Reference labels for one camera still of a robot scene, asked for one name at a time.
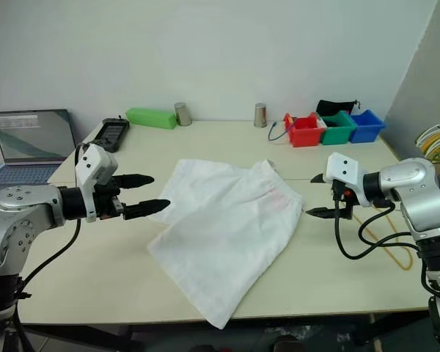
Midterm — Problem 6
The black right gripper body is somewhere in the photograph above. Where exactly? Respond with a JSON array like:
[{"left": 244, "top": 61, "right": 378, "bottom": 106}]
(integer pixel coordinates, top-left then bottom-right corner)
[{"left": 329, "top": 179, "right": 355, "bottom": 221}]

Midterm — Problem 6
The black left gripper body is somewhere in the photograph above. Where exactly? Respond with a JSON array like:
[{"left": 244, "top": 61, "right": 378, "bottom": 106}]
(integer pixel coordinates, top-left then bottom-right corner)
[{"left": 93, "top": 175, "right": 128, "bottom": 221}]

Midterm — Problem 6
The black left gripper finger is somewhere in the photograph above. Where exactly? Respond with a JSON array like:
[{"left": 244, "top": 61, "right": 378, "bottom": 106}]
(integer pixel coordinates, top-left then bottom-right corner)
[
  {"left": 111, "top": 174, "right": 155, "bottom": 191},
  {"left": 122, "top": 199, "right": 171, "bottom": 221}
]

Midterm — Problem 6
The yellow wire hanger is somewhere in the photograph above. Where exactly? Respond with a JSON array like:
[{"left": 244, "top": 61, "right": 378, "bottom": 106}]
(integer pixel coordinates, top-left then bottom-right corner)
[
  {"left": 419, "top": 132, "right": 440, "bottom": 164},
  {"left": 351, "top": 212, "right": 414, "bottom": 273}
]

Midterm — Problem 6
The white cloth garment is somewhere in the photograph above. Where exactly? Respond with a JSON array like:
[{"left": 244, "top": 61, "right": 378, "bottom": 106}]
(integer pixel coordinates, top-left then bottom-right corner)
[{"left": 147, "top": 158, "right": 304, "bottom": 329}]

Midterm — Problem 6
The red plastic bin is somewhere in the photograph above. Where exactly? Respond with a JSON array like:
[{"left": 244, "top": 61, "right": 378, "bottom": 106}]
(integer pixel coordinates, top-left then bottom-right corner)
[{"left": 283, "top": 112, "right": 327, "bottom": 148}]

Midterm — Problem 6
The green plastic bin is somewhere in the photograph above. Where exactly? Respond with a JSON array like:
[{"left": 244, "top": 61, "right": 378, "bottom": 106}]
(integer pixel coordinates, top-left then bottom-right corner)
[{"left": 317, "top": 111, "right": 359, "bottom": 146}]

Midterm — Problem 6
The black handheld controller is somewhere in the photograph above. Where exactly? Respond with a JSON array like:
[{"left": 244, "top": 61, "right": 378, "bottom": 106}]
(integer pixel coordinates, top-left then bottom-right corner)
[{"left": 91, "top": 116, "right": 131, "bottom": 153}]

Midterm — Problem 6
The green rectangular box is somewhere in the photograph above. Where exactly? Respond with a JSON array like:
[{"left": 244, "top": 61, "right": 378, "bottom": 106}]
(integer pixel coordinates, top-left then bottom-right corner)
[{"left": 125, "top": 106, "right": 178, "bottom": 131}]

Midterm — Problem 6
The blue plastic bin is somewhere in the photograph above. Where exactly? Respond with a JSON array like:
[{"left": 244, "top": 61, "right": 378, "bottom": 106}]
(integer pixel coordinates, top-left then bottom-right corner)
[{"left": 349, "top": 109, "right": 387, "bottom": 144}]

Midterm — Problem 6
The black fabric pouch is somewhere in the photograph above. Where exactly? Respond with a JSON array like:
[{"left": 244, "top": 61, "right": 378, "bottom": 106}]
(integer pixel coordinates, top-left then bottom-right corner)
[{"left": 315, "top": 98, "right": 362, "bottom": 117}]

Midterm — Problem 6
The wide metal cup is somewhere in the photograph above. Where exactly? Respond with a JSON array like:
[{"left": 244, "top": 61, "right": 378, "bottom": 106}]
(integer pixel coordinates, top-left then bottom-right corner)
[{"left": 174, "top": 102, "right": 193, "bottom": 127}]

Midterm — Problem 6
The slim metal cup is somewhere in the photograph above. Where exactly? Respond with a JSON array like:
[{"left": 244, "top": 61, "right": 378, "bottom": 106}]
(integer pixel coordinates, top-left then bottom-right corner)
[{"left": 253, "top": 103, "right": 268, "bottom": 128}]

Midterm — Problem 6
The grey laptop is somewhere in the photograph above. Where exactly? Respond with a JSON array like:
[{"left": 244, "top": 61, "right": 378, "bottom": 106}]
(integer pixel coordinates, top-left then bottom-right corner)
[{"left": 0, "top": 108, "right": 78, "bottom": 185}]

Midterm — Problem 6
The wooden table leg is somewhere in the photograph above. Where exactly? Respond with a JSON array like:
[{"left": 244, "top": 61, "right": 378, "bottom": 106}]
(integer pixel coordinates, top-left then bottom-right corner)
[{"left": 370, "top": 314, "right": 385, "bottom": 352}]

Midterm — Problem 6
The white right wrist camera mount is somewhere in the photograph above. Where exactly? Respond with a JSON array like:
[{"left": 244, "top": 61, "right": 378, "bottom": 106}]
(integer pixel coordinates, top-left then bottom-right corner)
[{"left": 323, "top": 153, "right": 370, "bottom": 207}]

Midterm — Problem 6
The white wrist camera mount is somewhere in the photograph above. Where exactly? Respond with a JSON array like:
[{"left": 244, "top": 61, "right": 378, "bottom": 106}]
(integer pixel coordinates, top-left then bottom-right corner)
[
  {"left": 75, "top": 143, "right": 119, "bottom": 224},
  {"left": 323, "top": 153, "right": 370, "bottom": 207}
]

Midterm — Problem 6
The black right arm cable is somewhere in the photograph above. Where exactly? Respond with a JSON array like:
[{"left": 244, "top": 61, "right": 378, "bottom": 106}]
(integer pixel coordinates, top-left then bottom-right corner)
[{"left": 333, "top": 199, "right": 421, "bottom": 261}]

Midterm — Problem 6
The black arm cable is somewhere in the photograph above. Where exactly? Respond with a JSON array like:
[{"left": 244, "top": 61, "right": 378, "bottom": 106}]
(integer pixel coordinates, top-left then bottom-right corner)
[
  {"left": 16, "top": 143, "right": 89, "bottom": 300},
  {"left": 333, "top": 199, "right": 421, "bottom": 261}
]

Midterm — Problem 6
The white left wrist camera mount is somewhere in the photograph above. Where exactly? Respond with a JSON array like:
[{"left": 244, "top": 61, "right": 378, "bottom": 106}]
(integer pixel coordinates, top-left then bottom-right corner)
[{"left": 75, "top": 143, "right": 119, "bottom": 224}]

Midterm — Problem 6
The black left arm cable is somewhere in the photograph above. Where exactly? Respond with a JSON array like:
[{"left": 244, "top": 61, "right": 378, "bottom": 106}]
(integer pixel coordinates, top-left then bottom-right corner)
[{"left": 16, "top": 143, "right": 89, "bottom": 300}]

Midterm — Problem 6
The blue cable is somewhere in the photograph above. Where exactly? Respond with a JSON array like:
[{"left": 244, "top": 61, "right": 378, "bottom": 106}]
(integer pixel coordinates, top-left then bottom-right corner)
[{"left": 267, "top": 120, "right": 298, "bottom": 144}]

